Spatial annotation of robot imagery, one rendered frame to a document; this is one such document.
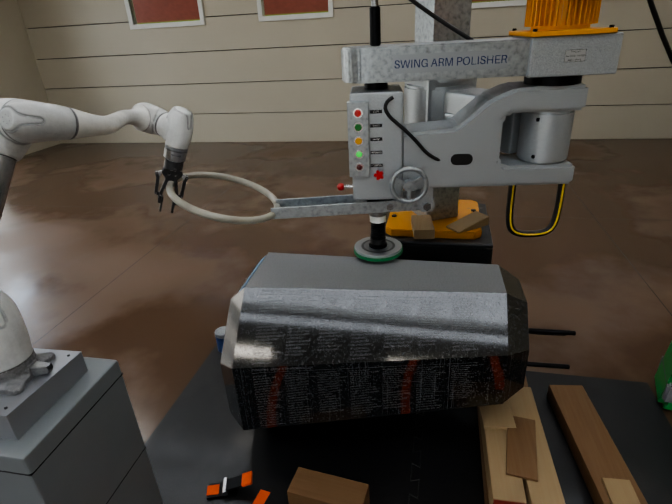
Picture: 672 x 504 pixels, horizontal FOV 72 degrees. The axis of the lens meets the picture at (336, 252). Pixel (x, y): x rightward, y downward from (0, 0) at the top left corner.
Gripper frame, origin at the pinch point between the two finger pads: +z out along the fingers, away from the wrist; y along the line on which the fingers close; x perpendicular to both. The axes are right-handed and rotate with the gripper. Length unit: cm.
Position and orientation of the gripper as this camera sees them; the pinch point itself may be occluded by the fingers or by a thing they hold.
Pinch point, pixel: (167, 204)
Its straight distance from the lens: 213.8
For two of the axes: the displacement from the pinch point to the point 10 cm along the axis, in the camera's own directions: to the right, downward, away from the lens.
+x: -3.3, -4.8, 8.2
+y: 9.0, 1.1, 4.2
